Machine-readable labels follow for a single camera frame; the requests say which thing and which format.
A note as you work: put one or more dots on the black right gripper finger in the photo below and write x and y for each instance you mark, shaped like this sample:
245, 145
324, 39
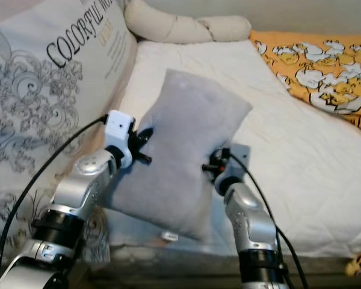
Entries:
207, 167

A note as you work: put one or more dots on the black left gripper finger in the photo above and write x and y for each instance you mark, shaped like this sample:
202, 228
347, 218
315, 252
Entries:
143, 135
141, 158

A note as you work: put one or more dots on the plain grey pillow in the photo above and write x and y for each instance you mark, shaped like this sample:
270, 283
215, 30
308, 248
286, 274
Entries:
180, 150

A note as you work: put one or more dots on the large white grey-printed pillow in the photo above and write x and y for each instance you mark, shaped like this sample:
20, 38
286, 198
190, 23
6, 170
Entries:
36, 90

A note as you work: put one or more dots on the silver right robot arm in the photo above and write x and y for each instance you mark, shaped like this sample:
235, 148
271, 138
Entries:
249, 223

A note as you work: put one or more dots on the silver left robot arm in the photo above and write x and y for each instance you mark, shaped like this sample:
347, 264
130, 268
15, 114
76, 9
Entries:
84, 186

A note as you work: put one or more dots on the white quilted mattress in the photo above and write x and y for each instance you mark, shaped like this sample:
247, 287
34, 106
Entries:
295, 168

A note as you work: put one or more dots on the small white fabric label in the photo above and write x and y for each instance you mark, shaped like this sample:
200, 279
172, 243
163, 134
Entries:
168, 236

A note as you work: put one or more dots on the grey quilted bed base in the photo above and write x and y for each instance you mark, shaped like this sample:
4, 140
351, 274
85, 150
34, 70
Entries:
144, 269

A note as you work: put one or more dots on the cream bolster pillow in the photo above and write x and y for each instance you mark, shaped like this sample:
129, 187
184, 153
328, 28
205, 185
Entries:
174, 27

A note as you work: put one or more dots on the orange duck print blanket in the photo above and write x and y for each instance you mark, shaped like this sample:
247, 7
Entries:
319, 72

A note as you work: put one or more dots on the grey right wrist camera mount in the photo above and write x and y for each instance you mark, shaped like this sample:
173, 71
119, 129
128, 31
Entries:
240, 154

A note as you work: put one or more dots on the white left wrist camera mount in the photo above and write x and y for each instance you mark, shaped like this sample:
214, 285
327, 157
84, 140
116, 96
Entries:
119, 125

